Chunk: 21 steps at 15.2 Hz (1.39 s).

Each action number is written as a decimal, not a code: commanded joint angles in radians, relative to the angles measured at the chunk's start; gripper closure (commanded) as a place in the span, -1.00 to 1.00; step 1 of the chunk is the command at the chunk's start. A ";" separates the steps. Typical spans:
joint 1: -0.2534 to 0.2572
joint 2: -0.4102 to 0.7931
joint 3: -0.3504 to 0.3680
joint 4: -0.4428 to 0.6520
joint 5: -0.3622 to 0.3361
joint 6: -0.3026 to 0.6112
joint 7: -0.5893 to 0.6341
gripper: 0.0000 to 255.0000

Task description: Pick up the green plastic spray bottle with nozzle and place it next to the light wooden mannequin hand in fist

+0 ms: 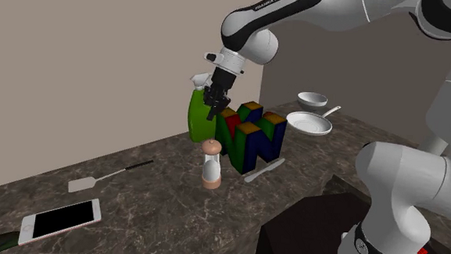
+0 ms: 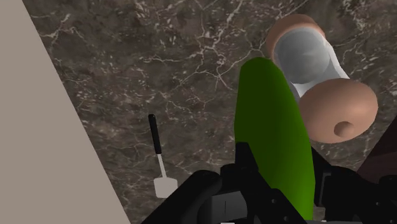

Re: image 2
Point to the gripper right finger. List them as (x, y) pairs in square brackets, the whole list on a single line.
[(350, 192)]

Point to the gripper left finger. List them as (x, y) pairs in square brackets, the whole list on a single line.
[(238, 173)]

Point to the green cucumber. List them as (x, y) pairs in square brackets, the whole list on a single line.
[(273, 130)]

